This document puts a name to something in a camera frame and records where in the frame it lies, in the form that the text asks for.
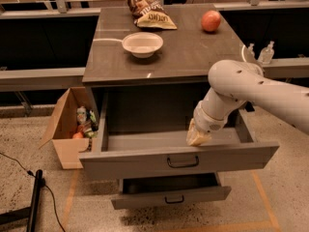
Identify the cardboard box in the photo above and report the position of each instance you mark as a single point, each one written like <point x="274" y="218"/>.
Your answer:
<point x="63" y="125"/>

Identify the black stand leg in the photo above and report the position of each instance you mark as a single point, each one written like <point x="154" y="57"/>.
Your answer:
<point x="28" y="213"/>

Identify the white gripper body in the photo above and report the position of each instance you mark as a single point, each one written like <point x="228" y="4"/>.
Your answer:
<point x="207" y="121"/>

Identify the orange fruit in box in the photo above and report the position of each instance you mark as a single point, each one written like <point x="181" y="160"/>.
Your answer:
<point x="78" y="135"/>

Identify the small clear bottle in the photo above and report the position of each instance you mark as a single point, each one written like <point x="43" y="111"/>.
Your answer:
<point x="250" y="51"/>

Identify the red apple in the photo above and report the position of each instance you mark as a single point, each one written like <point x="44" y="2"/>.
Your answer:
<point x="210" y="21"/>

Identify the grey bottom drawer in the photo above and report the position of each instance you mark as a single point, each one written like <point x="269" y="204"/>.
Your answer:
<point x="169" y="191"/>

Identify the green packet in box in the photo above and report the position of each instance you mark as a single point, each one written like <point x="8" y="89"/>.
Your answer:
<point x="90" y="128"/>

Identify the grey top drawer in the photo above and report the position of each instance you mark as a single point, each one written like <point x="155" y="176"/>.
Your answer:
<point x="143" y="135"/>

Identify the grey drawer cabinet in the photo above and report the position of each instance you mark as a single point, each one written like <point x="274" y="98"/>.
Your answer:
<point x="158" y="93"/>

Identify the brown chip bag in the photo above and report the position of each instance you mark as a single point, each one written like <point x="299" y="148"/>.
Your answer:
<point x="150" y="14"/>

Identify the white bowl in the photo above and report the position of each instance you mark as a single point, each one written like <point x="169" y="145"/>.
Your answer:
<point x="142" y="44"/>

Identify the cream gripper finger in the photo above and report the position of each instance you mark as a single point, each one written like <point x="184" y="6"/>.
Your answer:
<point x="195" y="137"/>

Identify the white packet in box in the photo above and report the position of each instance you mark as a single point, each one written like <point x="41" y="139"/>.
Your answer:
<point x="81" y="115"/>

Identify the grey drawer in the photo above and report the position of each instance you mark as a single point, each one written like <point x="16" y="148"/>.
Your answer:
<point x="143" y="135"/>
<point x="169" y="191"/>

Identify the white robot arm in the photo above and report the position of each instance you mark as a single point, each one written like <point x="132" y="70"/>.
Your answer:
<point x="232" y="84"/>

